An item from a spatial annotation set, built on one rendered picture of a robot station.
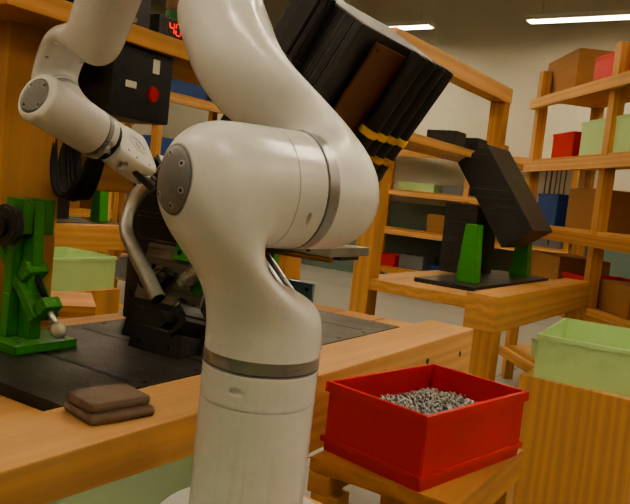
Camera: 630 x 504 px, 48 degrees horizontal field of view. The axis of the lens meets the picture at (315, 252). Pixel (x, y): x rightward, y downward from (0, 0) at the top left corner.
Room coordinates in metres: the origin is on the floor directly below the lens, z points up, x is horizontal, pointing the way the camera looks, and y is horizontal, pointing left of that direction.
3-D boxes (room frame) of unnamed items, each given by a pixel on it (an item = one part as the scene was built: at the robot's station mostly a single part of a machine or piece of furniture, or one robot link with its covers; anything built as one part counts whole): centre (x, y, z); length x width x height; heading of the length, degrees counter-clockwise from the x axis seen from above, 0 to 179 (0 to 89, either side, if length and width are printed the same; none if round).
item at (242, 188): (0.70, 0.07, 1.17); 0.19 x 0.12 x 0.24; 129
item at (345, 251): (1.57, 0.09, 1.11); 0.39 x 0.16 x 0.03; 58
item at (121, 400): (0.96, 0.26, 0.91); 0.10 x 0.08 x 0.03; 135
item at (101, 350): (1.55, 0.22, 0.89); 1.10 x 0.42 x 0.02; 148
